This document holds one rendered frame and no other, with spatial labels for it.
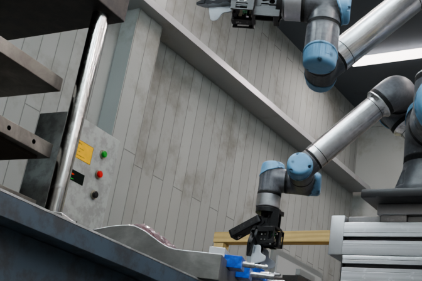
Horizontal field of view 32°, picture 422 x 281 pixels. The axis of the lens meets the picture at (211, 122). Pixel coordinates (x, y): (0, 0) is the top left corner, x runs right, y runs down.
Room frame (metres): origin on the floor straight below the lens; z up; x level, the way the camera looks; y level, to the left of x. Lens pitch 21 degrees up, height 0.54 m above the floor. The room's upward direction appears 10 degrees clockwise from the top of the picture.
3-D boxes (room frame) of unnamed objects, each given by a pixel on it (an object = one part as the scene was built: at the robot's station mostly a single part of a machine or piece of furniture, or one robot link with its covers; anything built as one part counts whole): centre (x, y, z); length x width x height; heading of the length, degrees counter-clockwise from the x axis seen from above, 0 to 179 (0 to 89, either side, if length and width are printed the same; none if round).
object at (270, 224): (2.20, -0.22, 1.09); 0.09 x 0.08 x 0.12; 57
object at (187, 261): (1.73, 0.14, 0.85); 0.50 x 0.26 x 0.11; 74
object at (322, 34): (1.47, -0.22, 1.34); 0.11 x 0.08 x 0.11; 169
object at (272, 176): (2.20, -0.22, 1.25); 0.09 x 0.08 x 0.11; 76
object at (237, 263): (1.62, -0.11, 0.85); 0.13 x 0.05 x 0.05; 74
